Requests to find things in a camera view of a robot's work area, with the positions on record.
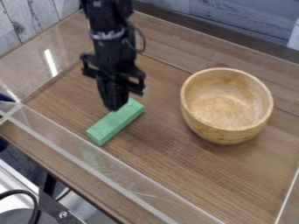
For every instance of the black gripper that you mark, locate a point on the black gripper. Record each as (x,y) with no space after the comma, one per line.
(112,65)

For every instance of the green rectangular block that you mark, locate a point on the green rectangular block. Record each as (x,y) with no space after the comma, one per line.
(112,123)

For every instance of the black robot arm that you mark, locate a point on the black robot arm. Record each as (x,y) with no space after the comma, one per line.
(107,15)

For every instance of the light wooden bowl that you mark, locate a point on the light wooden bowl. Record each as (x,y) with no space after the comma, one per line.
(225,105)

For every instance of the clear acrylic front wall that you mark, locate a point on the clear acrylic front wall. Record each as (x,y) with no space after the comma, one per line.
(111,185)

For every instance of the black table leg bracket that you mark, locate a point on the black table leg bracket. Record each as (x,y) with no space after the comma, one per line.
(52,212)

